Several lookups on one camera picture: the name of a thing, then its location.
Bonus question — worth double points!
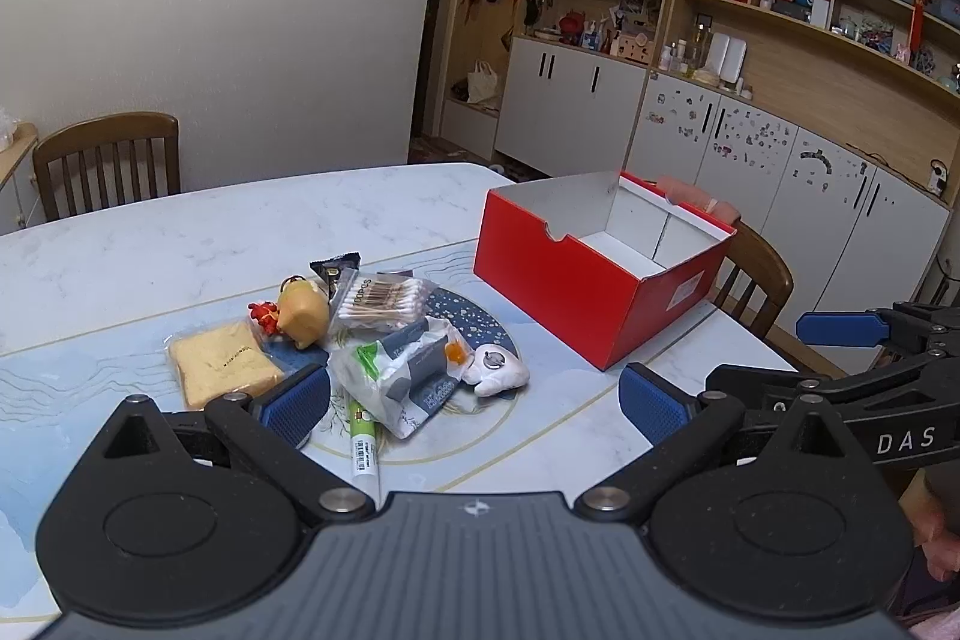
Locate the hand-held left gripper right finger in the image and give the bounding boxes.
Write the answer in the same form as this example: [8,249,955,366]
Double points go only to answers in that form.
[574,362,863,522]

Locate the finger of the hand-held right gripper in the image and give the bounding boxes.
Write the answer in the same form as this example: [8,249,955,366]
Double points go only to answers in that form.
[796,302,960,352]
[705,347,960,412]

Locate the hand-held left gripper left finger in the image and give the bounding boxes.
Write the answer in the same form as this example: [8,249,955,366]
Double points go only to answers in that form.
[101,364,376,525]

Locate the green and white tube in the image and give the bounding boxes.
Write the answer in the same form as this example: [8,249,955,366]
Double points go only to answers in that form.
[346,396,385,498]

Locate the yellow toast squishy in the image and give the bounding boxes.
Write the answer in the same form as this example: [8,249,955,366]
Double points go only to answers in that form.
[168,321,286,412]

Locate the yellow pig toy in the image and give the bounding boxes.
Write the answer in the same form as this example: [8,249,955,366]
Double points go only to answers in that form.
[277,276,331,350]

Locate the clear plastic tissue bag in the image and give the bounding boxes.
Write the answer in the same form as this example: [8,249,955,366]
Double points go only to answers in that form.
[330,316,475,440]

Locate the red cardboard box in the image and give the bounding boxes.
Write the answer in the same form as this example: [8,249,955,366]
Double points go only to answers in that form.
[472,171,740,372]

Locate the person's right hand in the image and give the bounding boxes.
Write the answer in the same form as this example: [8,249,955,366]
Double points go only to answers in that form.
[904,467,960,581]

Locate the slatted wooden chair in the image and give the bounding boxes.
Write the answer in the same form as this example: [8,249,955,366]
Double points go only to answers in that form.
[712,220,794,341]
[32,112,181,223]

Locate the cotton swab pack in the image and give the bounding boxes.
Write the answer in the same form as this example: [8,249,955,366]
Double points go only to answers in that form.
[328,272,440,333]

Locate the black snack packet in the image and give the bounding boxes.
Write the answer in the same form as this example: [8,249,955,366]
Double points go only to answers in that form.
[310,254,362,300]

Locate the white plush toy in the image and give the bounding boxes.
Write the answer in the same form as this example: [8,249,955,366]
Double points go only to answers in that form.
[461,347,530,398]

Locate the sticker-covered white cabinet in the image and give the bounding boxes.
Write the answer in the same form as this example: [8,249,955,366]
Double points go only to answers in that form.
[630,74,953,319]

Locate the pink towel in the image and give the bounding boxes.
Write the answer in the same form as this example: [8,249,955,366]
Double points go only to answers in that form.
[660,179,740,223]

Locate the dark blue round placemat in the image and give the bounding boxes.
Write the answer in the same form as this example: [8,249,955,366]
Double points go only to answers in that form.
[262,271,522,420]

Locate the pale blue printed table mat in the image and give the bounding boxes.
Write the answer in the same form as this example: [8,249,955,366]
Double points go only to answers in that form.
[0,242,796,611]

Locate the white base cabinet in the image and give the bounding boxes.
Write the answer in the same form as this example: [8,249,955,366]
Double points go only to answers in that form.
[495,36,650,178]

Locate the white bench cabinet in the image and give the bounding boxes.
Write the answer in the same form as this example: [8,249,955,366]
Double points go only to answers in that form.
[441,98,500,161]

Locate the cream tote bag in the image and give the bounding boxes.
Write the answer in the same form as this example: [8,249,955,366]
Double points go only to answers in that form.
[466,59,500,105]

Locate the wooden side cabinet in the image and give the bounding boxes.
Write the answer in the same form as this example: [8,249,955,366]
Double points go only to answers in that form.
[0,122,38,236]

